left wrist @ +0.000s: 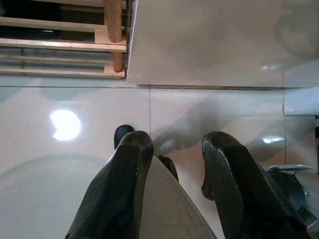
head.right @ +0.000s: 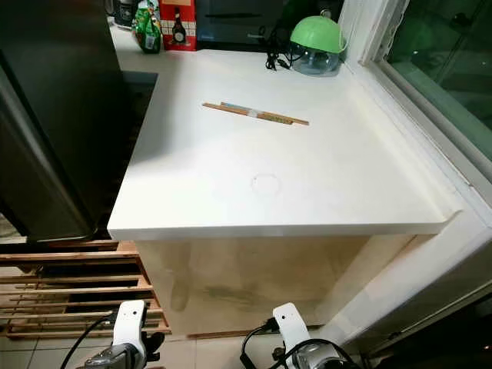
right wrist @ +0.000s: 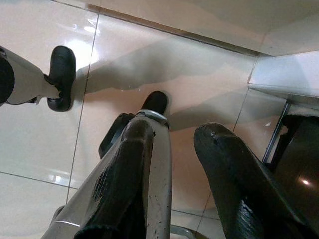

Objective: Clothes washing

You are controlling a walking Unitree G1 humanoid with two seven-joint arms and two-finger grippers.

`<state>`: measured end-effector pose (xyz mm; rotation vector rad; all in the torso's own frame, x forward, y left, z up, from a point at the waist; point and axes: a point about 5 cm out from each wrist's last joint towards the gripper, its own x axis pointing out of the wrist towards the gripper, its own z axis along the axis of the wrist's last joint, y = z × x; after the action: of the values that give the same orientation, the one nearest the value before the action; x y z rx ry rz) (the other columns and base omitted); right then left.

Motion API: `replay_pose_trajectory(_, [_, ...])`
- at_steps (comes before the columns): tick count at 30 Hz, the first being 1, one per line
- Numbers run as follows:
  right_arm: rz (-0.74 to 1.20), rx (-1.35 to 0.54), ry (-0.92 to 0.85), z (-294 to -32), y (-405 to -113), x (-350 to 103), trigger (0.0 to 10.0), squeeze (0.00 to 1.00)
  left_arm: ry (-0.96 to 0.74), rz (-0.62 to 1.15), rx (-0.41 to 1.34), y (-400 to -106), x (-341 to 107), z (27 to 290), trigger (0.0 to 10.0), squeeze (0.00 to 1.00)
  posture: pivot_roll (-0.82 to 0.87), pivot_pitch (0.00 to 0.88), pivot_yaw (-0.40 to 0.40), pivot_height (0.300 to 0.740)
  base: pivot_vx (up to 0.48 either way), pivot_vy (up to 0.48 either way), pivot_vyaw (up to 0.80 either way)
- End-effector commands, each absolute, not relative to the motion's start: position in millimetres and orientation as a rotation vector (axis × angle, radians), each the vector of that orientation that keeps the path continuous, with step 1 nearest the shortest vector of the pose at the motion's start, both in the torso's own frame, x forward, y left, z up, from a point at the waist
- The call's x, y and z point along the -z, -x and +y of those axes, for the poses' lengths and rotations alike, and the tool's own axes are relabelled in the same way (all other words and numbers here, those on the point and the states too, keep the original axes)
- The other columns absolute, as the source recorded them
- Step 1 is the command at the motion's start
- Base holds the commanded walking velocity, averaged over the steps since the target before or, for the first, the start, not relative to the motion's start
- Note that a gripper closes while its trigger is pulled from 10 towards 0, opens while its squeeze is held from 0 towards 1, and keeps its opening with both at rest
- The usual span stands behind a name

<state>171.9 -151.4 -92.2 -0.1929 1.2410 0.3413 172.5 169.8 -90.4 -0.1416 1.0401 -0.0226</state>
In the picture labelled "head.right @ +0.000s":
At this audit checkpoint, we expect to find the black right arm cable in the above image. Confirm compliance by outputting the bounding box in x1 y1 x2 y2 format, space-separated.
239 319 280 369

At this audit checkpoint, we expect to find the dark jar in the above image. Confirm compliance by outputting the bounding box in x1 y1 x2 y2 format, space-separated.
105 0 136 29

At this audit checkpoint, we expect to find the wooden chopstick with blue band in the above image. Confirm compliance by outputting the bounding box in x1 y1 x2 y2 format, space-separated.
219 101 311 126

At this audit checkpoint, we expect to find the white kitchen counter cabinet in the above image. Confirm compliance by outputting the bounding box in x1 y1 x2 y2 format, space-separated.
106 48 492 341

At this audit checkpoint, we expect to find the dark steel fridge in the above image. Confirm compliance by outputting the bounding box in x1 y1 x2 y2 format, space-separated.
0 0 130 244

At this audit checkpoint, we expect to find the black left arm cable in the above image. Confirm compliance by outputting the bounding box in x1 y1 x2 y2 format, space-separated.
59 312 117 369

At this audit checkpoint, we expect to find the green snack packet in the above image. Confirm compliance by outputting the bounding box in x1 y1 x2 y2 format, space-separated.
131 0 163 55

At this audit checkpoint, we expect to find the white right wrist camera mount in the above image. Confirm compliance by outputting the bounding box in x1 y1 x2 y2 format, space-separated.
271 301 313 360

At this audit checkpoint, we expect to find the wooden slatted rack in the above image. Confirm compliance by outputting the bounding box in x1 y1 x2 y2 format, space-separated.
0 241 171 341

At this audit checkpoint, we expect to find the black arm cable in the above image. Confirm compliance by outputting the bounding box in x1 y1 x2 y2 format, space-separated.
59 312 117 369
239 319 280 369

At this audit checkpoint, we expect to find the red box with bottle print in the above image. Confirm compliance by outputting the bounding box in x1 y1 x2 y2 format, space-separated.
159 0 198 52

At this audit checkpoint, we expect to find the black coiled cable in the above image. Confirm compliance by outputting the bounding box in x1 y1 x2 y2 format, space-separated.
264 26 294 72

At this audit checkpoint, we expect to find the white framed window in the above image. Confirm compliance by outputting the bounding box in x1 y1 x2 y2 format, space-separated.
341 0 492 181

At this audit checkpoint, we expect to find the black microwave oven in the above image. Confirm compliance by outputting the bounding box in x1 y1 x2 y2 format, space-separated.
195 0 301 47

